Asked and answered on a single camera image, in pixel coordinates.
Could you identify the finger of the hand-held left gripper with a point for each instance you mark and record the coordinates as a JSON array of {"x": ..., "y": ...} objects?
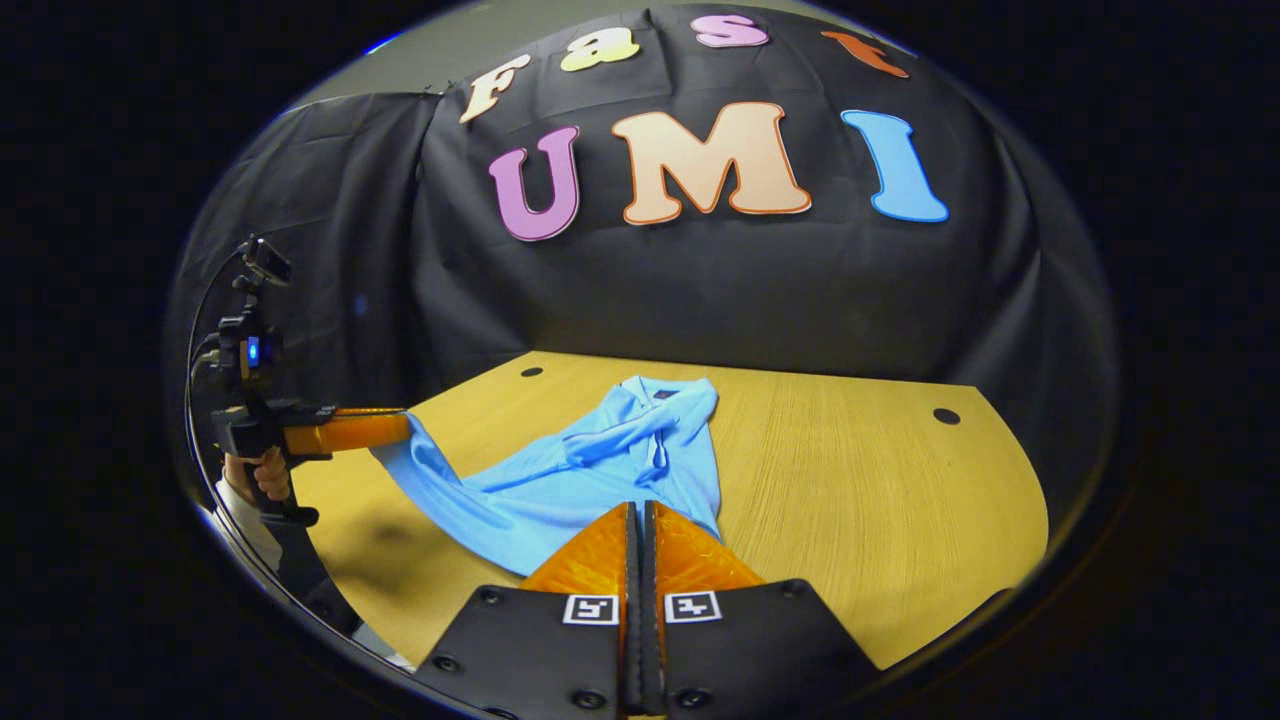
[{"x": 350, "y": 432}]

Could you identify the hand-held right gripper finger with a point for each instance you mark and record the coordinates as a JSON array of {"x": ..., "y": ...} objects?
[
  {"x": 627, "y": 600},
  {"x": 652, "y": 600}
]

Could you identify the black backdrop cloth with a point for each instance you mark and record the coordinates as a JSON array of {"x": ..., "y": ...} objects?
[{"x": 700, "y": 290}]

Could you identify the light blue polo T-shirt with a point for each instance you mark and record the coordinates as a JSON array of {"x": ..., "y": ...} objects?
[{"x": 560, "y": 480}]

